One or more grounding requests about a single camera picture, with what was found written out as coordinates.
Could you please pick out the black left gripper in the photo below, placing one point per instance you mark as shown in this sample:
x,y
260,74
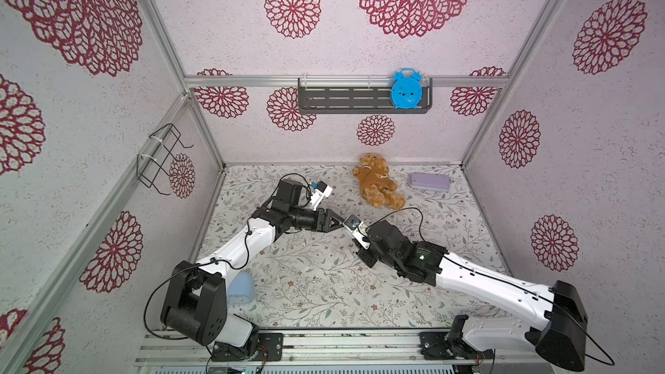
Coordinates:
x,y
326,226

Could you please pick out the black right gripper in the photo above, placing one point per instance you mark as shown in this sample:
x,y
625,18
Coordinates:
x,y
371,249

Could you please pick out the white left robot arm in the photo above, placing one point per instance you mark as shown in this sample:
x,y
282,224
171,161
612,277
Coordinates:
x,y
196,305

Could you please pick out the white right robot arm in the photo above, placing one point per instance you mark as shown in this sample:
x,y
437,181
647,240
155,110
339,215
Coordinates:
x,y
550,322

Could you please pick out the brown teddy bear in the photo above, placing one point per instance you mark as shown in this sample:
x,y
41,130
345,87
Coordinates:
x,y
376,186

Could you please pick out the purple rectangular case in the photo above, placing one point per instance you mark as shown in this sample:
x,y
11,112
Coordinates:
x,y
430,181

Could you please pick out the light blue cup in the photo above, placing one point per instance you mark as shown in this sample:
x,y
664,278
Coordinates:
x,y
242,290

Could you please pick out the blue alarm clock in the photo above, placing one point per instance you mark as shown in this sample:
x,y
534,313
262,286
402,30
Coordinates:
x,y
407,90

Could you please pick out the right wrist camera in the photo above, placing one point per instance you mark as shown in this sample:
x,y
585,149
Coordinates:
x,y
357,230

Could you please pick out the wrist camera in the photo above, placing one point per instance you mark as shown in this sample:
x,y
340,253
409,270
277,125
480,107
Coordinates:
x,y
357,230
319,192

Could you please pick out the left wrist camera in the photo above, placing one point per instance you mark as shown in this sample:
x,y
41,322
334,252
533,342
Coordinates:
x,y
319,192

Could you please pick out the grey wall shelf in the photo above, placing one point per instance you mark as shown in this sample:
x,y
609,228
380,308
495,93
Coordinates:
x,y
316,99

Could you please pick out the black wire wall basket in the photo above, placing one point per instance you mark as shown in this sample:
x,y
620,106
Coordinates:
x,y
167,169

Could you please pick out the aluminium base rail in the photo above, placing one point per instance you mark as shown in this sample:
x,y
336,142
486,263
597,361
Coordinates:
x,y
333,347

